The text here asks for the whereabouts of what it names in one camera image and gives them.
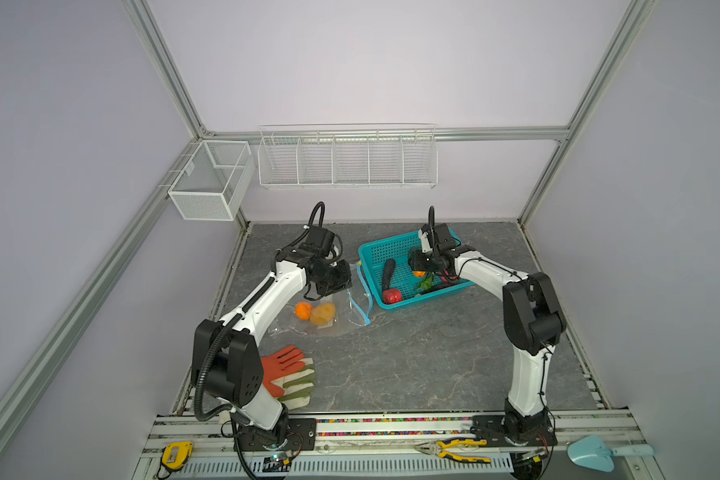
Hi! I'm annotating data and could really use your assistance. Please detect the green vegetable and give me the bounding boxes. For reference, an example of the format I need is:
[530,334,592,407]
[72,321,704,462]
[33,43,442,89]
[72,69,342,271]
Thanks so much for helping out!
[416,273,443,295]

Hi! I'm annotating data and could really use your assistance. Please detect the small red pepper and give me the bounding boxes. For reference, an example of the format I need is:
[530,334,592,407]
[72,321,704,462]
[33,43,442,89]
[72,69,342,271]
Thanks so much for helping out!
[382,288,403,305]

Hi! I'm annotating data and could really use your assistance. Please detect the white slotted cable duct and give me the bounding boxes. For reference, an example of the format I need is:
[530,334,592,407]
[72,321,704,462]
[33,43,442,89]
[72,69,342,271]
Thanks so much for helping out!
[173,453,514,479]

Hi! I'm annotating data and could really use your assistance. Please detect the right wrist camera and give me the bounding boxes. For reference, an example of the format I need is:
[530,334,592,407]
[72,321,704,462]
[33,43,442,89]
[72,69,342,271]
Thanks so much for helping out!
[418,230,432,254]

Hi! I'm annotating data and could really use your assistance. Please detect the yellow handled pliers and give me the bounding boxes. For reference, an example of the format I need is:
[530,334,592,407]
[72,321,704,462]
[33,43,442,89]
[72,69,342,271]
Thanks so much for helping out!
[415,438,492,464]

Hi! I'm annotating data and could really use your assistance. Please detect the yellow orange mango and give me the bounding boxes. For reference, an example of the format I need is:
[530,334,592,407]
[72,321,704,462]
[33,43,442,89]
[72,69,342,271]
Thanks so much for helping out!
[309,302,336,327]

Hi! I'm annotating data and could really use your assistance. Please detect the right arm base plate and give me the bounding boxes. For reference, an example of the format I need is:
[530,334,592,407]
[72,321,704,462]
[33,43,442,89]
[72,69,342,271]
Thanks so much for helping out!
[469,413,558,447]

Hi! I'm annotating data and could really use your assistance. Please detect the light blue scoop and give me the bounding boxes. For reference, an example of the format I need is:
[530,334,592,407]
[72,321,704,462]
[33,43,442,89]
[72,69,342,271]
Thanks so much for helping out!
[566,435,655,473]

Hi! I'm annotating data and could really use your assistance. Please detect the white mesh box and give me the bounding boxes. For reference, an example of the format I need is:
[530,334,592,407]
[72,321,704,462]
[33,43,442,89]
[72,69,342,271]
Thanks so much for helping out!
[168,140,255,222]

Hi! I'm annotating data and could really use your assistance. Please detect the white wire shelf basket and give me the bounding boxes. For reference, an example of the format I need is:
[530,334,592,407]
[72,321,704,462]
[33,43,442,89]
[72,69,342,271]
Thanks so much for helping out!
[258,123,439,189]

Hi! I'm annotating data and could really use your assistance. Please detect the yellow tape measure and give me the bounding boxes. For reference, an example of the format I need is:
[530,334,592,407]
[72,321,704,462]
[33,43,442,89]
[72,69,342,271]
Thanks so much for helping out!
[160,441,193,473]

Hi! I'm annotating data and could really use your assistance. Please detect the small orange fruit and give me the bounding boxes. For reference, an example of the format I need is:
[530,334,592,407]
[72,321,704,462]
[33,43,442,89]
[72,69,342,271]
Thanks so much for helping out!
[293,302,313,321]

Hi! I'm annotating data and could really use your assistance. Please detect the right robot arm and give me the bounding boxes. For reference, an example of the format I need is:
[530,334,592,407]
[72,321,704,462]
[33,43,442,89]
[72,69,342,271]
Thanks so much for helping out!
[409,223,567,420]

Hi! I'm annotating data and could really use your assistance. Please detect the clear zip top bag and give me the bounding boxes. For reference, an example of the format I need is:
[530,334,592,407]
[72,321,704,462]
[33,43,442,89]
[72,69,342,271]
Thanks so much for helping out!
[268,262,374,337]

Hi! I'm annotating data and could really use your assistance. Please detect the teal plastic basket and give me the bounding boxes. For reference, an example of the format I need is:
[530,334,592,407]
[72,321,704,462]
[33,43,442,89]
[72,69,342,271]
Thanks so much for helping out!
[358,226,475,311]

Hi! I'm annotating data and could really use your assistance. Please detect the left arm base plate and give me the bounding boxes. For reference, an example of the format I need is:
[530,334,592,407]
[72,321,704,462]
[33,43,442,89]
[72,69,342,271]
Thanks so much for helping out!
[235,417,317,452]

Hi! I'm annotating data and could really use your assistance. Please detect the red white work glove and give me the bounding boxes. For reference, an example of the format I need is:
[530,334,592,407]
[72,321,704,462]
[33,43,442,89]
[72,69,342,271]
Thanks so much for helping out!
[261,345,316,410]

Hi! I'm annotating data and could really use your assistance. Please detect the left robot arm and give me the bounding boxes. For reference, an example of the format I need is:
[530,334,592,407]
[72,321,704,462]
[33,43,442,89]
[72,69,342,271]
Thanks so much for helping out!
[191,225,351,433]

